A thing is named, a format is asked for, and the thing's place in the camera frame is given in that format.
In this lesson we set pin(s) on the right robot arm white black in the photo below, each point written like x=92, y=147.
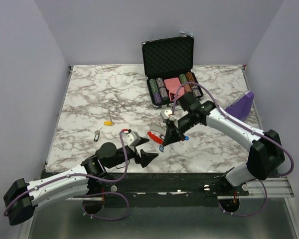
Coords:
x=264, y=148

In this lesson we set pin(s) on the yellow key tag with key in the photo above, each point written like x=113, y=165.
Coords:
x=109, y=122

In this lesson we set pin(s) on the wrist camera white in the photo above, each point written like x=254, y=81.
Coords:
x=132, y=139
x=167, y=115

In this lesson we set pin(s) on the pink playing card deck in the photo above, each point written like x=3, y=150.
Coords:
x=172, y=85

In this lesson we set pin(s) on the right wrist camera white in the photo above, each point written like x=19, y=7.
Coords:
x=167, y=115

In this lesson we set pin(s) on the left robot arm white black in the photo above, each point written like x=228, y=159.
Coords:
x=23, y=198

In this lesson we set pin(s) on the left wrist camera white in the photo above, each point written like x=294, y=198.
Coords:
x=132, y=139

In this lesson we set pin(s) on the red-handled metal keyring tool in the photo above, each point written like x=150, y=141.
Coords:
x=154, y=133

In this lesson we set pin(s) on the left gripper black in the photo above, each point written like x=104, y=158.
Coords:
x=147, y=158

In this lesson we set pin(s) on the black mounting rail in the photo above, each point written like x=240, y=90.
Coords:
x=152, y=190

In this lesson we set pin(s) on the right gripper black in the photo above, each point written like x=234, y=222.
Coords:
x=172, y=136

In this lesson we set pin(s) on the purple box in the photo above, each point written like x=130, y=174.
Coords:
x=241, y=107

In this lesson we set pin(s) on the black poker chip case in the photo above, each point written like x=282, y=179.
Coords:
x=166, y=58

